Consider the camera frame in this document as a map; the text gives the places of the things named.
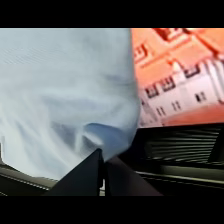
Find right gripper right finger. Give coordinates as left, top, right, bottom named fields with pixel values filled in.
left=104, top=155, right=164, bottom=197

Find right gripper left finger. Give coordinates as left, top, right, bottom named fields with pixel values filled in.
left=43, top=148, right=105, bottom=197

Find light blue shirt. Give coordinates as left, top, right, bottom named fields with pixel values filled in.
left=0, top=27, right=142, bottom=182

